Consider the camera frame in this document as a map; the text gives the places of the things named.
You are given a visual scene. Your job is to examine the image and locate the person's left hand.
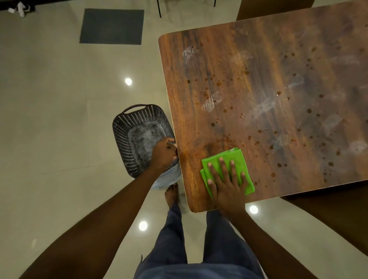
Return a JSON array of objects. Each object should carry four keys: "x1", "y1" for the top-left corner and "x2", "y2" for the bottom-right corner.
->
[{"x1": 149, "y1": 137, "x2": 179, "y2": 174}]

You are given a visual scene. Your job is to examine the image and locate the person's right hand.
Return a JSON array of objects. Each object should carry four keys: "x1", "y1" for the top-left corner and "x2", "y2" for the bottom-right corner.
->
[{"x1": 207, "y1": 156, "x2": 248, "y2": 220}]

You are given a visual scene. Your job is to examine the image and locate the green cleaning cloth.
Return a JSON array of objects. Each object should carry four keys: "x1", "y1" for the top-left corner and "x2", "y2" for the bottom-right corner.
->
[{"x1": 200, "y1": 147, "x2": 256, "y2": 200}]

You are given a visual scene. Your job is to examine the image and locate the black plastic basket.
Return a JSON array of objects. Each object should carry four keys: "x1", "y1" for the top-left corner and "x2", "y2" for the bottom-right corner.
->
[{"x1": 112, "y1": 104, "x2": 180, "y2": 179}]

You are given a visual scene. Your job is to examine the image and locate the person's left forearm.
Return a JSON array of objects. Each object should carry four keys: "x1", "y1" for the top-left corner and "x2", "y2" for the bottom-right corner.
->
[{"x1": 18, "y1": 166, "x2": 164, "y2": 279}]

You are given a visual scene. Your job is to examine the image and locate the person's right forearm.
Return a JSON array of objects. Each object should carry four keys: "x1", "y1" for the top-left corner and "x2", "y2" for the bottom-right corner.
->
[{"x1": 227, "y1": 210, "x2": 320, "y2": 279}]

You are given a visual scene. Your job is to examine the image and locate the person's left foot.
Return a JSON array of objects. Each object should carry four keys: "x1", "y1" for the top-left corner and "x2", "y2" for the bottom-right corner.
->
[{"x1": 164, "y1": 183, "x2": 179, "y2": 210}]

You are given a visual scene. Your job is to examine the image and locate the person's blue trousers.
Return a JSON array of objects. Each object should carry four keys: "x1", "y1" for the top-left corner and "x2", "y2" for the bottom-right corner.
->
[{"x1": 133, "y1": 202, "x2": 265, "y2": 279}]

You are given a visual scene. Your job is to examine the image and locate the white plastic stool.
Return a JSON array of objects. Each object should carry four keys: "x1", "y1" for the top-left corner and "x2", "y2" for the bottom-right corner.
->
[{"x1": 150, "y1": 161, "x2": 182, "y2": 191}]

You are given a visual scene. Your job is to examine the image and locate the brown upholstered chair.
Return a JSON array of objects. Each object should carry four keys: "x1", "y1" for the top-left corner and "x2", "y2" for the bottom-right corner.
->
[
  {"x1": 280, "y1": 180, "x2": 368, "y2": 257},
  {"x1": 236, "y1": 0, "x2": 315, "y2": 21}
]

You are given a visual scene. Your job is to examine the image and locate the wooden table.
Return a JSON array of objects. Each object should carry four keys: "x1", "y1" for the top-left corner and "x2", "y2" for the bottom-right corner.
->
[{"x1": 158, "y1": 0, "x2": 368, "y2": 214}]

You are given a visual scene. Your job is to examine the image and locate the dark grey floor mat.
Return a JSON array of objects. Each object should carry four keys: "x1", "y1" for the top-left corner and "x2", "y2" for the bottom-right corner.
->
[{"x1": 79, "y1": 8, "x2": 145, "y2": 45}]

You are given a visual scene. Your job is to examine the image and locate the white power plug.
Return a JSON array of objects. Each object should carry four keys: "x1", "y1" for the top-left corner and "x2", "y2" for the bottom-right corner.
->
[{"x1": 7, "y1": 1, "x2": 31, "y2": 18}]

